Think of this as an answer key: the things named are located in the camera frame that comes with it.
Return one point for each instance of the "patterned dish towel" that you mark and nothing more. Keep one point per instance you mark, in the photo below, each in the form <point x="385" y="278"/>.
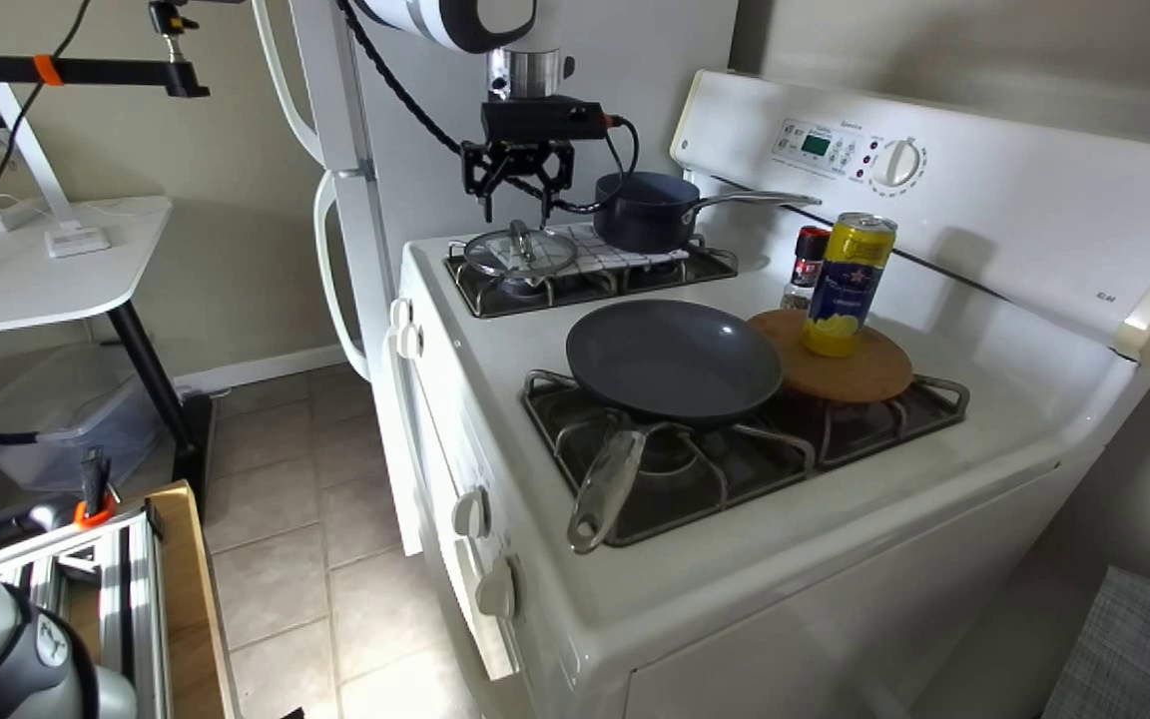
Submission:
<point x="607" y="247"/>

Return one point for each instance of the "white gas stove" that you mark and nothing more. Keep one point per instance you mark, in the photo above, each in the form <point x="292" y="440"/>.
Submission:
<point x="1021" y="268"/>

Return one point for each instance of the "rear black burner grate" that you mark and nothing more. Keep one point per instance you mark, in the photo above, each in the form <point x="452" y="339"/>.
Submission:
<point x="506" y="295"/>

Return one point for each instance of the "front black burner grate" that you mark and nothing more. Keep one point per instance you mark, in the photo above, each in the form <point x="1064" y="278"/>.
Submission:
<point x="703" y="470"/>

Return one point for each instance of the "glass pot lid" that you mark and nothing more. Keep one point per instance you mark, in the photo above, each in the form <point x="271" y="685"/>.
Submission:
<point x="522" y="253"/>

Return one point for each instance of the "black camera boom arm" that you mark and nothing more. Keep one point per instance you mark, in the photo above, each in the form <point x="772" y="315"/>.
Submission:
<point x="179" y="77"/>

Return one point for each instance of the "wooden metal cart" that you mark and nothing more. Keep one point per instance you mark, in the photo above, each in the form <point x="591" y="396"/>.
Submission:
<point x="136" y="603"/>

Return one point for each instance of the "white side table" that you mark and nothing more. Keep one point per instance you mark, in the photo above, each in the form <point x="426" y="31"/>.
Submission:
<point x="42" y="294"/>

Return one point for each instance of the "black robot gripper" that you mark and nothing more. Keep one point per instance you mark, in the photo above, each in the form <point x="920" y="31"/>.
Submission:
<point x="529" y="135"/>

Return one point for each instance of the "small red spice jar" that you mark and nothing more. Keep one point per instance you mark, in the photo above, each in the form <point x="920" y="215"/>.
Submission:
<point x="807" y="259"/>

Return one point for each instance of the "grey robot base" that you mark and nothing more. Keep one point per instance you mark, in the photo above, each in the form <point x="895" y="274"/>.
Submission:
<point x="47" y="667"/>

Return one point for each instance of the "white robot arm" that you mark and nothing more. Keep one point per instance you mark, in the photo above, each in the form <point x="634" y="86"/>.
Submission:
<point x="510" y="31"/>

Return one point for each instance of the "grey frying pan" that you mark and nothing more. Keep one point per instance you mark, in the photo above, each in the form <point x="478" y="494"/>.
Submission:
<point x="667" y="359"/>

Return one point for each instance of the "dark blue saucepan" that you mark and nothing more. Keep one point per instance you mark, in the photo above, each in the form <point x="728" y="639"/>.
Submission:
<point x="650" y="210"/>

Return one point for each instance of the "grey checkered cloth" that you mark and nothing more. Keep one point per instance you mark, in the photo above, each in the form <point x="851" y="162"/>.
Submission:
<point x="1108" y="667"/>

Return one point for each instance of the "round wooden trivet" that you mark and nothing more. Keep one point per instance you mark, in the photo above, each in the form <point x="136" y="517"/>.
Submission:
<point x="872" y="374"/>

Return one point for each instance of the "black burner grate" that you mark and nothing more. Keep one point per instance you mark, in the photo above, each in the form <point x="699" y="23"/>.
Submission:
<point x="506" y="295"/>
<point x="703" y="470"/>

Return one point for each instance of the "clear plastic storage bin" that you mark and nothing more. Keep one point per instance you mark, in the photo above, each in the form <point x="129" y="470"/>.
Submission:
<point x="70" y="406"/>

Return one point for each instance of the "yellow blue canister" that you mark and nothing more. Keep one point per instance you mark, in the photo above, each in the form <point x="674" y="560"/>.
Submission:
<point x="850" y="280"/>

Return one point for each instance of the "white refrigerator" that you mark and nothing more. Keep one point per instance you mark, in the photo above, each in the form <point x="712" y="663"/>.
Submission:
<point x="389" y="181"/>

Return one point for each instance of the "orange black clamp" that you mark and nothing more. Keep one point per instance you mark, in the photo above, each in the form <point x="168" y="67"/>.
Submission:
<point x="99" y="504"/>

